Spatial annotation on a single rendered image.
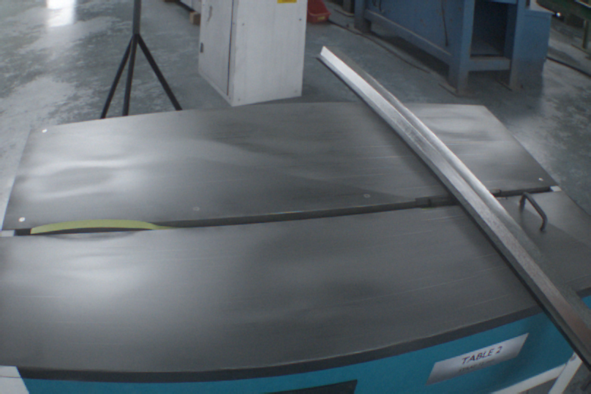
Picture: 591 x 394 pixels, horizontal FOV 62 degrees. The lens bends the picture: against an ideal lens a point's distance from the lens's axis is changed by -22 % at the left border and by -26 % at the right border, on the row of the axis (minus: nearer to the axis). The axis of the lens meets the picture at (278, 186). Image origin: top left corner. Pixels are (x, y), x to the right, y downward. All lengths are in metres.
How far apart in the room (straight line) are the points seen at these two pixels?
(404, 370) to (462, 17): 2.71
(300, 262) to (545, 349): 0.40
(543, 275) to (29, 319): 0.62
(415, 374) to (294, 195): 0.31
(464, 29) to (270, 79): 1.15
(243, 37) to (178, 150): 1.79
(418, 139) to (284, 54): 1.88
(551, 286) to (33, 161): 0.79
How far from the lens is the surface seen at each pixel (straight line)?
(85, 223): 0.75
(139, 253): 0.71
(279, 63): 2.80
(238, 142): 0.93
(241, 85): 2.76
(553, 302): 0.72
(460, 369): 0.73
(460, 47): 3.27
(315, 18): 4.19
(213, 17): 2.89
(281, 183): 0.84
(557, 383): 1.00
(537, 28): 4.15
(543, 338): 0.81
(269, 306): 0.64
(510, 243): 0.78
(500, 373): 0.81
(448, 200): 0.86
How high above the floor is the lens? 1.17
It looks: 32 degrees down
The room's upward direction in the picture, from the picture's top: 4 degrees clockwise
